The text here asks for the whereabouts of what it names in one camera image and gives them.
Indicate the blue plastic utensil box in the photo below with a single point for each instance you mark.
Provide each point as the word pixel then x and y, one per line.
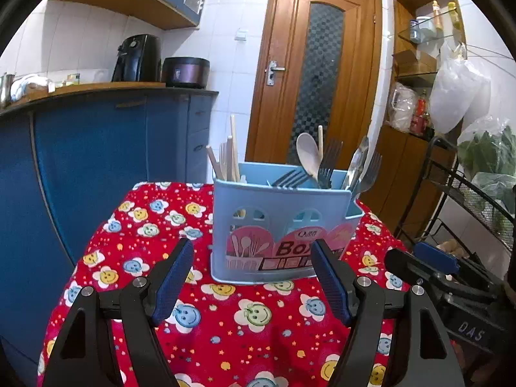
pixel 263 233

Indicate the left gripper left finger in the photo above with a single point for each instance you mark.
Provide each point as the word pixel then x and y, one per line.
pixel 166 281

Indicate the white plastic bag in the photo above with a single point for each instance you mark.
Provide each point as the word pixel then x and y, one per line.
pixel 461 92

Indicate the thin wooden chopstick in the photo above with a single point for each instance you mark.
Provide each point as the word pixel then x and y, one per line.
pixel 235 163

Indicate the red smiley flower tablecloth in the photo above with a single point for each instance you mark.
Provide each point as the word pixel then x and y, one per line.
pixel 267 332

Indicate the black wire rack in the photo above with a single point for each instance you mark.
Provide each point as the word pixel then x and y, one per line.
pixel 478 214

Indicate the silver spoon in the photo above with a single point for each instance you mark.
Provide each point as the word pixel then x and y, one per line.
pixel 356 166

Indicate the wooden shelf unit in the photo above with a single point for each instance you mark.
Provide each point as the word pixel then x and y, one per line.
pixel 418 36

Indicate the blue kitchen counter cabinet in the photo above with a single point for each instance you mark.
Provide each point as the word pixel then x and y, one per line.
pixel 66 163

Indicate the black air fryer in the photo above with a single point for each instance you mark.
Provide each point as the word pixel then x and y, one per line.
pixel 138 59

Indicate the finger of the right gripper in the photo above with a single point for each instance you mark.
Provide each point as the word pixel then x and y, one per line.
pixel 425 266

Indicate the wooden door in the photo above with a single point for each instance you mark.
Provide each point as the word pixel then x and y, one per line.
pixel 318 69

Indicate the black rice cooker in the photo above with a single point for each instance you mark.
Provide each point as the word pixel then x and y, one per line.
pixel 186 72

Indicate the silver fork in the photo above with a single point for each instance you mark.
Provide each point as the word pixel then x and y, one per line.
pixel 367 181
pixel 292 179
pixel 329 161

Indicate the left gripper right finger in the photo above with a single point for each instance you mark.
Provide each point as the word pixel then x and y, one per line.
pixel 336 278

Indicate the green leafy vegetables bag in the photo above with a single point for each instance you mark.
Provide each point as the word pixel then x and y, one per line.
pixel 486 152

